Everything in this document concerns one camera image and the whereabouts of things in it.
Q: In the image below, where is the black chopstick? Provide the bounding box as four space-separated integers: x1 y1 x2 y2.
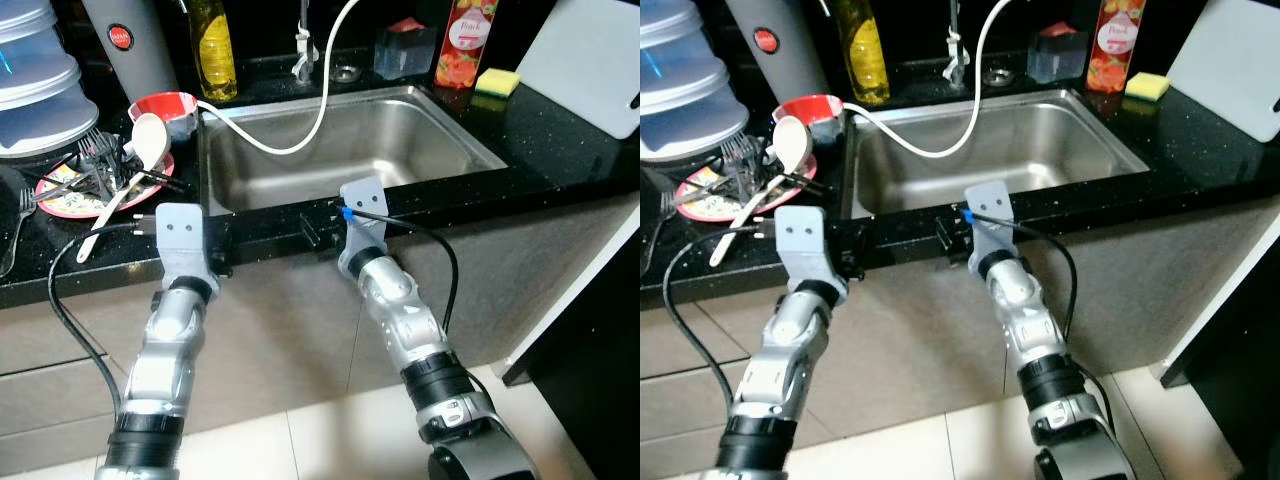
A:
768 172 828 198
120 165 188 193

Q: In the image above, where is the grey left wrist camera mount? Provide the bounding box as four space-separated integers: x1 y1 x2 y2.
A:
153 202 219 293
773 205 849 301

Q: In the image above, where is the grey thermos with red logo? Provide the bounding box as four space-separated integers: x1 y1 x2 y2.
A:
722 0 833 101
80 0 183 103

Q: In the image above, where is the stainless steel sink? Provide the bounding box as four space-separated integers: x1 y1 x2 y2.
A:
843 88 1151 219
197 85 511 217

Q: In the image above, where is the red peach juice carton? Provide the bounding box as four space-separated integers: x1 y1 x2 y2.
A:
432 0 501 93
1085 0 1149 96

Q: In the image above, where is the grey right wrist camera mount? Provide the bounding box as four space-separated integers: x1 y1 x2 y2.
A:
337 177 393 279
963 182 1016 276

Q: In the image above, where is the white cutting board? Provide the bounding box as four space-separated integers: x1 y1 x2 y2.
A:
514 0 641 141
1165 0 1280 144

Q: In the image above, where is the dark cabinet with white edge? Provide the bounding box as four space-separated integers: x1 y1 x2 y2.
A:
500 205 641 480
1150 215 1280 480

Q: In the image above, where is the silver metal fork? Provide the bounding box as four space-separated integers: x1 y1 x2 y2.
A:
640 190 681 279
0 187 39 281

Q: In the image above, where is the white flexible hose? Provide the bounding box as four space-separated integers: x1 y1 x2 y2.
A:
193 0 363 158
843 0 1006 161

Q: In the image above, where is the yellow sponge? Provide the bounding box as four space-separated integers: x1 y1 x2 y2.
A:
473 67 522 100
1123 72 1172 104

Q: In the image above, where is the patterned plate with red rim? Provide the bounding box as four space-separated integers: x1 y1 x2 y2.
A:
673 155 819 224
33 150 177 221

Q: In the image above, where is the yellow liquid bottle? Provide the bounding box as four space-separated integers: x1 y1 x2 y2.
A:
185 0 241 103
835 0 893 107

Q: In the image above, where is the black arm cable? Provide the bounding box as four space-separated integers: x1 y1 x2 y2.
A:
660 225 779 416
46 220 163 416
960 207 1119 426
340 205 461 336

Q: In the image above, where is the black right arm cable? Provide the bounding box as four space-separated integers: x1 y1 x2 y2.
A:
960 207 1119 426
340 205 461 336

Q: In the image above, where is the red bowl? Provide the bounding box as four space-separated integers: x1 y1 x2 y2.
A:
127 91 201 143
772 95 846 149

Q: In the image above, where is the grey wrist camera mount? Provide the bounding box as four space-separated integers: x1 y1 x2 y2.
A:
153 202 219 293
963 182 1016 276
337 177 393 279
773 205 849 301

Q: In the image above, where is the metal faucet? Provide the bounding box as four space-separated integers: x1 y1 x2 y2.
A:
290 0 323 83
943 0 974 89

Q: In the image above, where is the black plastic fork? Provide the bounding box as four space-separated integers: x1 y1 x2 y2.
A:
77 128 116 198
100 130 141 181
745 135 783 186
720 133 761 201

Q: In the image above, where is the clear container with red item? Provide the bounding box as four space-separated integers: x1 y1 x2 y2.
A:
372 17 439 83
1027 22 1089 86

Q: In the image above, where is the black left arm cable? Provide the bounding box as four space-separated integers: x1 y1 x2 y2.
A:
46 220 163 416
660 225 779 416

